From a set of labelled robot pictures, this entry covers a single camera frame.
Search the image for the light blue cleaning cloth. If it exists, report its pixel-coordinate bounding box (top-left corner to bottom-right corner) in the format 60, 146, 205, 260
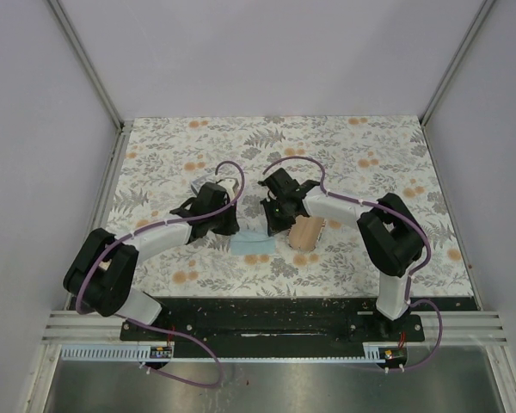
230, 231, 276, 256

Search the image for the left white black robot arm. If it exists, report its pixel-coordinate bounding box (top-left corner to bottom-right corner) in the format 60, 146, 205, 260
63, 178, 240, 340

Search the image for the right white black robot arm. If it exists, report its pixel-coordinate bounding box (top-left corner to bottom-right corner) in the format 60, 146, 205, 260
259, 168, 430, 341

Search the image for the floral pattern table mat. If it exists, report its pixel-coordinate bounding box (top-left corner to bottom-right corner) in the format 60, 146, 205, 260
103, 115, 473, 297

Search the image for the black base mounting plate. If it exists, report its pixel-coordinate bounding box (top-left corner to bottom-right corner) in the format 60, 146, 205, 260
120, 298, 425, 353

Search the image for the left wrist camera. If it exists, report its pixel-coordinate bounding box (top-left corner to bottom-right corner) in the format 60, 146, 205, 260
216, 177, 240, 200

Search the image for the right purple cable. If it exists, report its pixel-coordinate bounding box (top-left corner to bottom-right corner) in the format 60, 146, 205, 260
261, 156, 444, 373

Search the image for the purple cable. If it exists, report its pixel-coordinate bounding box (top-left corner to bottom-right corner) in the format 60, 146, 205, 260
75, 161, 224, 388
261, 156, 444, 373

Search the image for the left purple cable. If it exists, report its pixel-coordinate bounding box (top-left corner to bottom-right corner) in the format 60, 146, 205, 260
75, 161, 224, 388

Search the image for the white slotted cable duct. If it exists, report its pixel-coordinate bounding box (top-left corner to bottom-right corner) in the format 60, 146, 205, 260
61, 340, 384, 364

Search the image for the left aluminium frame post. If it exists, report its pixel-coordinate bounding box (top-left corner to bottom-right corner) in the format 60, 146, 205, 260
45, 0, 124, 131

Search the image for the aluminium frame post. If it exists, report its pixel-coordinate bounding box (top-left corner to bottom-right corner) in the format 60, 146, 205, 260
419, 0, 498, 129
45, 0, 124, 131

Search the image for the right aluminium frame post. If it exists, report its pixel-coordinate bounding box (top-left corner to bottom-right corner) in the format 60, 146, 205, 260
419, 0, 498, 129

